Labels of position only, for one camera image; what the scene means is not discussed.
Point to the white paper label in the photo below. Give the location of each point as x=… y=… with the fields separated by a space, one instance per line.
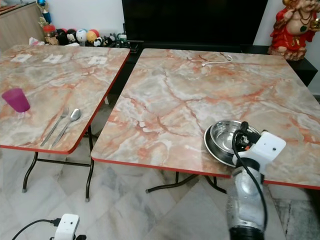
x=97 y=60

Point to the black white round toy figure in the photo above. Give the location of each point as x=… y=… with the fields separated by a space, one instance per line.
x=71 y=35

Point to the stainless steel plate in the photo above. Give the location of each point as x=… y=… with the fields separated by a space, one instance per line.
x=212 y=150

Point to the purple plastic cup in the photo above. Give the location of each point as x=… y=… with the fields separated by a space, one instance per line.
x=17 y=100

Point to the red lidded jar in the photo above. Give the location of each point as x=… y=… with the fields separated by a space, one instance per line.
x=49 y=34

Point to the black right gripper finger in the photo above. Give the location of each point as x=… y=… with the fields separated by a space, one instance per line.
x=234 y=145

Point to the light wooden cabinet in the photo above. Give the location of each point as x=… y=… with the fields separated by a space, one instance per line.
x=20 y=25

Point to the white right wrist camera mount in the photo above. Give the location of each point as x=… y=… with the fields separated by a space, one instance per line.
x=269 y=148

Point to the red laughing Buddha statue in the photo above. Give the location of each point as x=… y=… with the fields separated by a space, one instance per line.
x=292 y=30

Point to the black television screen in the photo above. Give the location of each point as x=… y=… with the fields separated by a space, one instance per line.
x=195 y=20

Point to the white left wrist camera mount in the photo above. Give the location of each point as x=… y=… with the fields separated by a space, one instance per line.
x=67 y=227

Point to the blue ball ornament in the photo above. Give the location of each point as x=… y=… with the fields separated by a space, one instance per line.
x=41 y=4

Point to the marble pattern folding table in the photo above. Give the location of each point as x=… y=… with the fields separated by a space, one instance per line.
x=60 y=85
x=175 y=100

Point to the small panda figurine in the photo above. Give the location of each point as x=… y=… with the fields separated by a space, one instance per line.
x=97 y=42

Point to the red yellow round toy figure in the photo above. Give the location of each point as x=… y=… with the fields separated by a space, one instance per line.
x=93 y=35

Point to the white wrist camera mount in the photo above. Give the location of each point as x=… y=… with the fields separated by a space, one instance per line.
x=269 y=148
x=67 y=227

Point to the stainless steel bowl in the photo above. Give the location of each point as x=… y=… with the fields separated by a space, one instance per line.
x=222 y=136

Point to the steel fork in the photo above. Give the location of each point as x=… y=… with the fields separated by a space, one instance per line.
x=55 y=126

